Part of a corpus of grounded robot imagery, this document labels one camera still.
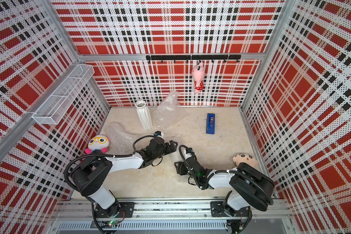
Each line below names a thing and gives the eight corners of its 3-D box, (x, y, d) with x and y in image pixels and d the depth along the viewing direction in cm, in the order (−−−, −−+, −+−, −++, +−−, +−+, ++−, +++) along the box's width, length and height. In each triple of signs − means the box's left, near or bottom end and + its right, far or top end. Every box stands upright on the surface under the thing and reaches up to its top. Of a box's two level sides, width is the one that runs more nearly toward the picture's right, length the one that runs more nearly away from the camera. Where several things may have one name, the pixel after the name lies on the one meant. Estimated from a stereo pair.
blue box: (206, 134, 107) (207, 128, 102) (206, 117, 117) (207, 111, 112) (214, 134, 107) (215, 129, 101) (213, 118, 117) (214, 112, 112)
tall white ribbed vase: (142, 130, 109) (133, 109, 91) (144, 121, 114) (136, 100, 97) (152, 130, 109) (145, 109, 91) (153, 121, 114) (147, 100, 97)
